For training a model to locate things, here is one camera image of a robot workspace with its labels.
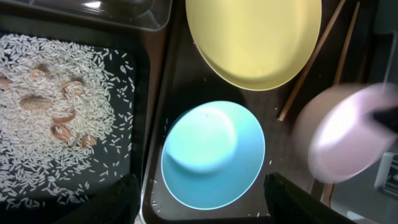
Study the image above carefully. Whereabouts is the clear plastic waste bin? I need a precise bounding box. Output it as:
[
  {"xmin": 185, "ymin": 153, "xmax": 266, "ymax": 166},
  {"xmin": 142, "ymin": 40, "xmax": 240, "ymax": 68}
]
[{"xmin": 4, "ymin": 0, "xmax": 172, "ymax": 32}]

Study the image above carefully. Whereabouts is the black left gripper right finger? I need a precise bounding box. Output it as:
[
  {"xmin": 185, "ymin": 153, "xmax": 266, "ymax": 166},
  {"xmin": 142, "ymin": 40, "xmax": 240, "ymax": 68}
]
[{"xmin": 264, "ymin": 172, "xmax": 355, "ymax": 224}]

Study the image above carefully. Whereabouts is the pink bowl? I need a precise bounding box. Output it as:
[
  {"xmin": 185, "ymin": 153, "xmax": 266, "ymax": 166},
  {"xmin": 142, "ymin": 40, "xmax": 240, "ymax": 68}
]
[{"xmin": 292, "ymin": 83, "xmax": 397, "ymax": 183}]

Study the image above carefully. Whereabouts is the grey dishwasher rack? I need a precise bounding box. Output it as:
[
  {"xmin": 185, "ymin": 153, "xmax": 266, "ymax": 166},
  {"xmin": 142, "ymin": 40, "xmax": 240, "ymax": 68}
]
[{"xmin": 330, "ymin": 0, "xmax": 397, "ymax": 223}]

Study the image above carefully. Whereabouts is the white rice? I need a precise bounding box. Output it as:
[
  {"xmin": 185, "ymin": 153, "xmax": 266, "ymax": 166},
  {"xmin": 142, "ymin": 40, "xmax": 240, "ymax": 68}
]
[{"xmin": 1, "ymin": 34, "xmax": 138, "ymax": 210}]

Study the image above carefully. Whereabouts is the yellow round plate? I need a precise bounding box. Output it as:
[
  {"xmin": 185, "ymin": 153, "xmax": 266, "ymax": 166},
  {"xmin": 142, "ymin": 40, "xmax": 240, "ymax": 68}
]
[{"xmin": 185, "ymin": 0, "xmax": 322, "ymax": 91}]

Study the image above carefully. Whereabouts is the dark brown serving tray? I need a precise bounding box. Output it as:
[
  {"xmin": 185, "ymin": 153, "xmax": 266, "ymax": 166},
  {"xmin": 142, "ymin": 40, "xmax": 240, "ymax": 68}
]
[{"xmin": 139, "ymin": 1, "xmax": 379, "ymax": 223}]

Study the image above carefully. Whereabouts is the peanut shells pile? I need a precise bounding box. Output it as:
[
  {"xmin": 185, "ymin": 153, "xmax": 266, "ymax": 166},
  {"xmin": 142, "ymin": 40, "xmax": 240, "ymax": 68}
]
[{"xmin": 1, "ymin": 70, "xmax": 109, "ymax": 151}]

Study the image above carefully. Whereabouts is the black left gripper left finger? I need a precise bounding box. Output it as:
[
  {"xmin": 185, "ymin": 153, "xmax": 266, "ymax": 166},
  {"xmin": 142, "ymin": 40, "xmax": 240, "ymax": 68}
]
[{"xmin": 55, "ymin": 174, "xmax": 141, "ymax": 224}]

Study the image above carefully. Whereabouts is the wooden chopstick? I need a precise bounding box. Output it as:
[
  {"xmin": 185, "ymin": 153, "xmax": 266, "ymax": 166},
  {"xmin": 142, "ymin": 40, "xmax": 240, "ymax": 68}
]
[
  {"xmin": 277, "ymin": 0, "xmax": 346, "ymax": 121},
  {"xmin": 333, "ymin": 1, "xmax": 361, "ymax": 85}
]

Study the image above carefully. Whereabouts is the light blue bowl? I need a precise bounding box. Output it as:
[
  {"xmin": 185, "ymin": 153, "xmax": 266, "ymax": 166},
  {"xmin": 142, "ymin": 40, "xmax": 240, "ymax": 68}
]
[{"xmin": 160, "ymin": 101, "xmax": 266, "ymax": 210}]

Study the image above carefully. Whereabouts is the black food waste tray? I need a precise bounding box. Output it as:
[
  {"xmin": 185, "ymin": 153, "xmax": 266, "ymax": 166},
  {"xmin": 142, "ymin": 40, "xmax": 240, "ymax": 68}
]
[{"xmin": 1, "ymin": 13, "xmax": 150, "ymax": 224}]

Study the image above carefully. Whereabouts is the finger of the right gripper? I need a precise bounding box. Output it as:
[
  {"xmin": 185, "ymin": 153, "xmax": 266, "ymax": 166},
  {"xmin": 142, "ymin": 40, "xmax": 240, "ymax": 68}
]
[{"xmin": 373, "ymin": 107, "xmax": 398, "ymax": 133}]

